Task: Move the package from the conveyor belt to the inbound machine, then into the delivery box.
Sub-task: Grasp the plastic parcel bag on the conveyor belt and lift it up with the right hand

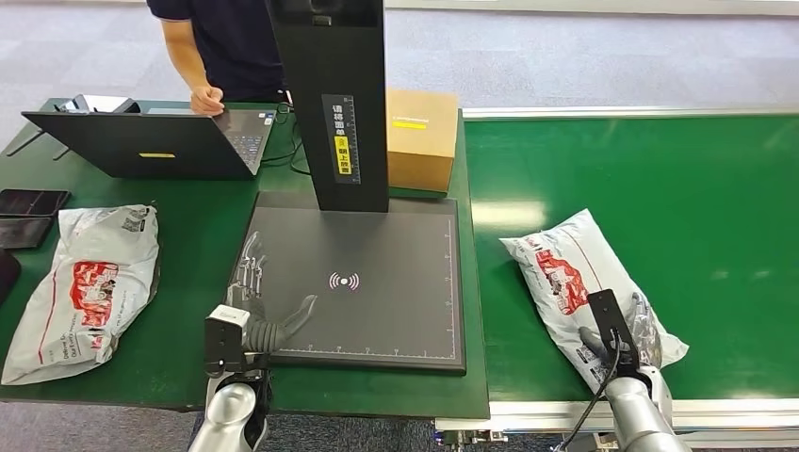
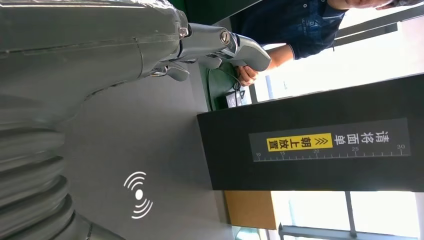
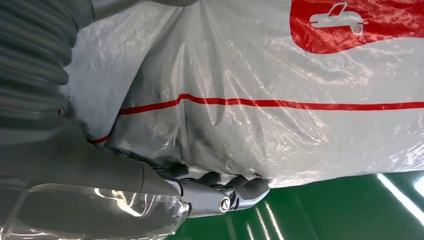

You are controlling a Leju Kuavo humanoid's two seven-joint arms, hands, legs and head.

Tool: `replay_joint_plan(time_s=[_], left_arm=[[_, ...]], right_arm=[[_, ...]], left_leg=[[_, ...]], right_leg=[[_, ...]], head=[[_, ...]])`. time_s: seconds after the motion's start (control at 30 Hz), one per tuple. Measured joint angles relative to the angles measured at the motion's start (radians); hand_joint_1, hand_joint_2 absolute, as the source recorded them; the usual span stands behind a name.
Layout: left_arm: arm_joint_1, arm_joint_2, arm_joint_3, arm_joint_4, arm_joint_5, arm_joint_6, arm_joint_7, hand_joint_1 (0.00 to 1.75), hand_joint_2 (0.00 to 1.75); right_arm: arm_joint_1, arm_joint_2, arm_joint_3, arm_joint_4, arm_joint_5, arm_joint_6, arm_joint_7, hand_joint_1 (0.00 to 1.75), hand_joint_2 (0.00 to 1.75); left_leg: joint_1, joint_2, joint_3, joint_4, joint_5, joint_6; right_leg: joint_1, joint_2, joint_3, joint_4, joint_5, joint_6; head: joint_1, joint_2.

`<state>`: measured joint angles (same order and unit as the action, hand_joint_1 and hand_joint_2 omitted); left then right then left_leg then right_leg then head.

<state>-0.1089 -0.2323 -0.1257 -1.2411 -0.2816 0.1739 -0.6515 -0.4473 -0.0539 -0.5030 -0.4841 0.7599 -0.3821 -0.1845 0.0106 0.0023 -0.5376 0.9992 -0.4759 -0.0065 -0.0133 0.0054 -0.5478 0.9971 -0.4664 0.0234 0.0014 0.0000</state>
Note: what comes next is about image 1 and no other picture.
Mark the black laptop cable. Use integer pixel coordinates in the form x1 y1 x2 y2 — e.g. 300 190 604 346
260 99 312 176

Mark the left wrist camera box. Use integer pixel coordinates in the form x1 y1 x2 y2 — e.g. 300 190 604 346
204 304 253 379

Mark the silver black device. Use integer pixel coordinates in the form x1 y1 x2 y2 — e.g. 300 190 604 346
53 93 141 115

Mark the black laptop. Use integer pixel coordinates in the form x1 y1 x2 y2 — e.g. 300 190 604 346
22 108 277 182

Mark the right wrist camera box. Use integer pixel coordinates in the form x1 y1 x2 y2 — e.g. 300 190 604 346
587 287 643 379

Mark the white courier bag red print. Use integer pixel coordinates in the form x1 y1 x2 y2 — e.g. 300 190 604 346
1 204 161 387
498 208 691 396

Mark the person's right hand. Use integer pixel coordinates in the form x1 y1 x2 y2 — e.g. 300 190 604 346
189 84 226 118

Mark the green conveyor belt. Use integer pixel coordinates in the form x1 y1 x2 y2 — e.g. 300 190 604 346
463 115 799 402

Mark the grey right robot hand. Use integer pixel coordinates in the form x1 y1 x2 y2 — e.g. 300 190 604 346
578 291 663 376

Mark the black scanning machine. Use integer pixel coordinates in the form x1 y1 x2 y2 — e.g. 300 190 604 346
225 0 468 377

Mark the person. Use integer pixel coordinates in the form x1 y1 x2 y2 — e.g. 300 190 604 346
146 0 288 118

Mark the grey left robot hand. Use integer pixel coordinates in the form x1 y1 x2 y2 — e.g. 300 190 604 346
227 232 318 342

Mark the black yellow ruler label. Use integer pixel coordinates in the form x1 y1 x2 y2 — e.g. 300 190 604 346
321 93 364 186

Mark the green table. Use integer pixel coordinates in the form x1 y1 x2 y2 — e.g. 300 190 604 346
0 96 491 420

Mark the dark rounded object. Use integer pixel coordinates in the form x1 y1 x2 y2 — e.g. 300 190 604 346
0 249 22 307

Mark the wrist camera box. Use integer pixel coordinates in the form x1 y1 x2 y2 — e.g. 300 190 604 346
204 304 253 379
587 287 643 379

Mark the brown cardboard box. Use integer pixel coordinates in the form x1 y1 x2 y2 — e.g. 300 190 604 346
385 88 460 193

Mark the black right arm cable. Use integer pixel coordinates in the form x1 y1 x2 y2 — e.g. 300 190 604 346
552 329 622 452

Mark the silver conveyor frame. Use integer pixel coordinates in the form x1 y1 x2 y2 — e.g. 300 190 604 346
433 105 799 450

